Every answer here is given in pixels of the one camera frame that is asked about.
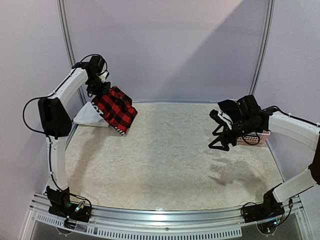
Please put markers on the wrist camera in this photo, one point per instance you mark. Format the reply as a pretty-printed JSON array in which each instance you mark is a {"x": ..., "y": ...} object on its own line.
[
  {"x": 221, "y": 118},
  {"x": 104, "y": 76}
]

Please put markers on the red black plaid garment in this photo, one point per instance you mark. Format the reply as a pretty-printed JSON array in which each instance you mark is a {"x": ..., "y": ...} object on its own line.
[{"x": 116, "y": 109}]

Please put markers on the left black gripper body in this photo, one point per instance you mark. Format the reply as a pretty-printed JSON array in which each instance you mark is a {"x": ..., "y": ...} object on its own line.
[{"x": 95, "y": 87}]

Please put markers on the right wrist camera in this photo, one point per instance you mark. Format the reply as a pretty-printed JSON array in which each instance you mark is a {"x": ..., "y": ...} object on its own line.
[{"x": 221, "y": 118}]

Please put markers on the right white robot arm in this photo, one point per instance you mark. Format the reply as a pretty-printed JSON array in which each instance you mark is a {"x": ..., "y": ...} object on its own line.
[{"x": 297, "y": 129}]

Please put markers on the aluminium frame post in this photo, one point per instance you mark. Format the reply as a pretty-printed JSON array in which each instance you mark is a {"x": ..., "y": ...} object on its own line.
[
  {"x": 263, "y": 45},
  {"x": 61, "y": 5}
]

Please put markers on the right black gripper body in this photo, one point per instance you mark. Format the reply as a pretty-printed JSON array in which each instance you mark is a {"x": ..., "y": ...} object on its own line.
[{"x": 229, "y": 131}]

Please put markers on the aluminium front rail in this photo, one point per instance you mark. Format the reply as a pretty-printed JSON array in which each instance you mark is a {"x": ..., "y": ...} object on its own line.
[{"x": 124, "y": 224}]

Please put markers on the black garment in basket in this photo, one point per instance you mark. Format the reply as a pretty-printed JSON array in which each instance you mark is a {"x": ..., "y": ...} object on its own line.
[{"x": 230, "y": 107}]

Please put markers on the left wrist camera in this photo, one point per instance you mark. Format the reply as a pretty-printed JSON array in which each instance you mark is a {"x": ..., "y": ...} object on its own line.
[{"x": 104, "y": 76}]

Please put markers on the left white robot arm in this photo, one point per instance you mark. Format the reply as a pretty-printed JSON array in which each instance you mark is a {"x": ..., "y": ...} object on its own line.
[{"x": 56, "y": 122}]

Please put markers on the pink plastic laundry basket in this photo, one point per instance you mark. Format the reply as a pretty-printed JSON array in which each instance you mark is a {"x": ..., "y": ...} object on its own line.
[{"x": 254, "y": 139}]

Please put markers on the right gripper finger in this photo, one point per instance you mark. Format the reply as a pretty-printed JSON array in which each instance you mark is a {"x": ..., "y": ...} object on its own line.
[
  {"x": 222, "y": 130},
  {"x": 220, "y": 143}
]

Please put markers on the white green raglan t-shirt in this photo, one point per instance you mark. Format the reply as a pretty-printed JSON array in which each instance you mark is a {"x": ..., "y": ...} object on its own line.
[{"x": 90, "y": 115}]

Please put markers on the right aluminium frame post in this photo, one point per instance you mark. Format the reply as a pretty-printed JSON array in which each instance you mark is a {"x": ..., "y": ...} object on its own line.
[{"x": 263, "y": 45}]

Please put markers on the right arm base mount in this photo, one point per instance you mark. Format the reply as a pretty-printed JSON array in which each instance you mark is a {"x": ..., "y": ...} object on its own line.
[{"x": 269, "y": 208}]

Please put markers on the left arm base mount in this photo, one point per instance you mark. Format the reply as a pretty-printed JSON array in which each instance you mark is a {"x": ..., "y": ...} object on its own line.
[{"x": 68, "y": 205}]

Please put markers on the left aluminium frame post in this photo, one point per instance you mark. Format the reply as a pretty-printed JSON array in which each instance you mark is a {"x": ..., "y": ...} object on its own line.
[{"x": 61, "y": 5}]

